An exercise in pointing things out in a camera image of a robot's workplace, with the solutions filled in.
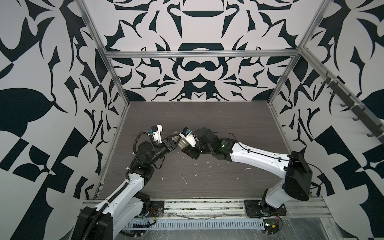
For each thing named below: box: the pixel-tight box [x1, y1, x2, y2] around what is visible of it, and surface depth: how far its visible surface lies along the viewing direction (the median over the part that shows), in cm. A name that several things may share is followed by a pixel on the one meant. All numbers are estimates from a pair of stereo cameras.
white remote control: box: [178, 137, 190, 150], surface depth 76 cm
